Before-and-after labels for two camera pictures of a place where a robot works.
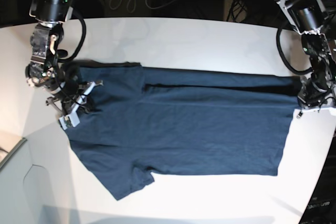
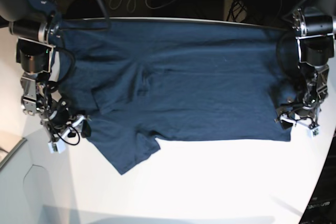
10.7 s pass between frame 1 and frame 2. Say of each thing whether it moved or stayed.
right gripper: moved
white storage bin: stayed
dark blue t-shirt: moved
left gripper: moved
